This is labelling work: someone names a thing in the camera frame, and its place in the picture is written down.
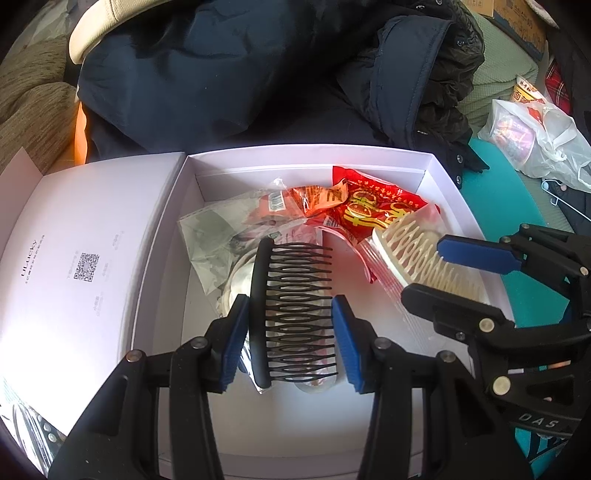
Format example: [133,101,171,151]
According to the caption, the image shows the dark navy jacket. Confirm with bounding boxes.
[76,0,490,185]

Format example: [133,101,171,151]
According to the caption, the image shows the orange plastic item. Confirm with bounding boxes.
[74,102,93,164]

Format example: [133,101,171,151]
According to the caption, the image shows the teal bubble mailer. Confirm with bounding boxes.
[459,138,571,480]

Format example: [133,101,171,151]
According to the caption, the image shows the orange-red sauce sachet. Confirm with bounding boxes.
[284,182,349,217]

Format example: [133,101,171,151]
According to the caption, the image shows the clear bag with white cord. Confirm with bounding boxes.
[178,203,259,319]

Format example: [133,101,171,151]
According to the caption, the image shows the beige cap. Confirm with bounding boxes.
[69,0,218,65]

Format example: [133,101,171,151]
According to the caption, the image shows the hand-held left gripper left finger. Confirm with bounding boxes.
[48,294,250,480]

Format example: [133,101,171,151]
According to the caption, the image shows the open brown cardboard box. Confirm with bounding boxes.
[462,0,548,61]

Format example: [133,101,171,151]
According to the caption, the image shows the cream plastic comb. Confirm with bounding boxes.
[372,215,490,305]

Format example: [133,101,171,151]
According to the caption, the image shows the brown woven pillow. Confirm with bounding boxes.
[0,34,81,176]

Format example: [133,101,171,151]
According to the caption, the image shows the yellow red snack packet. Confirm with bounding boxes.
[510,74,550,107]

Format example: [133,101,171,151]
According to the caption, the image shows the black plastic comb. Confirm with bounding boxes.
[249,237,340,389]

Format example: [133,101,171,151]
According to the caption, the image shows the red plaid cloth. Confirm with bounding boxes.
[545,58,573,116]

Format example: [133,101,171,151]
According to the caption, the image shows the pink white snack packet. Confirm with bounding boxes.
[245,178,324,232]

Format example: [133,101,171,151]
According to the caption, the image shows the green quilted sofa cover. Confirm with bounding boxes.
[462,11,541,134]

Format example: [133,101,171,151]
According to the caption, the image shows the white wire hanger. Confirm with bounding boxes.
[540,178,578,217]

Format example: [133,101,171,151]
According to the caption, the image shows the clear jar with blue label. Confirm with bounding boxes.
[0,376,65,467]

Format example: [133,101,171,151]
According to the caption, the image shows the white cardboard box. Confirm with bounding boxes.
[0,143,515,480]

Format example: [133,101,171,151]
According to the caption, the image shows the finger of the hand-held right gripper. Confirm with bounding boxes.
[436,224,591,280]
[401,282,591,370]

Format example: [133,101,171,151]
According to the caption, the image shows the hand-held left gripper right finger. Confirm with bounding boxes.
[331,295,520,480]

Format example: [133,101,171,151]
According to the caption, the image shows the white plastic bag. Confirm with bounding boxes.
[478,97,591,192]

